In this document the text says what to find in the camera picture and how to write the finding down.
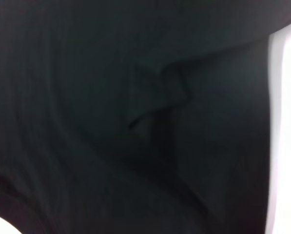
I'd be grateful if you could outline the black t-shirt with FREE print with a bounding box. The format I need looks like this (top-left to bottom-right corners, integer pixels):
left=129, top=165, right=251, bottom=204
left=0, top=0, right=291, bottom=234

